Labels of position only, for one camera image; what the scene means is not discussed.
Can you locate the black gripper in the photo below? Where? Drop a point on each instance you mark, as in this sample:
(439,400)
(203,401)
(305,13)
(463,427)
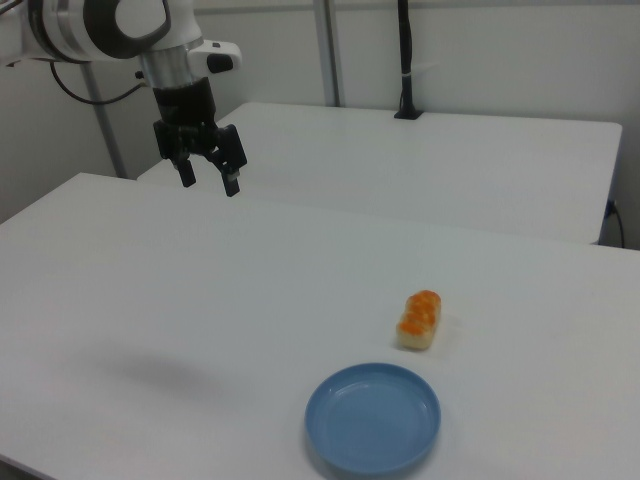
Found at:
(187,107)

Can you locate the orange glazed bread loaf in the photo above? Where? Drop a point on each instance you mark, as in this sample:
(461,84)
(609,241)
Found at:
(419,320)

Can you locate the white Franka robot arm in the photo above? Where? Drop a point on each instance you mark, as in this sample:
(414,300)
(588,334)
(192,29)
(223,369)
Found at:
(75,30)

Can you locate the blue round plate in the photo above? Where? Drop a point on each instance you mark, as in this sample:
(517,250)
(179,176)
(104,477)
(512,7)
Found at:
(372,415)

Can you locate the white side table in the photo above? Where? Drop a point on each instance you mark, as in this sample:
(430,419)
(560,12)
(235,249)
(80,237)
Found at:
(400,170)

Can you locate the thin aluminium frame post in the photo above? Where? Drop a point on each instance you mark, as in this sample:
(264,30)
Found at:
(102,120)

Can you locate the wide aluminium frame post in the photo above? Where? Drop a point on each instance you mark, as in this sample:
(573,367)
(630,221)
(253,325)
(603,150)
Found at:
(330,50)

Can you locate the black camera pole with clamp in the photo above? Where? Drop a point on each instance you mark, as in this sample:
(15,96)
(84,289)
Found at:
(406,50)

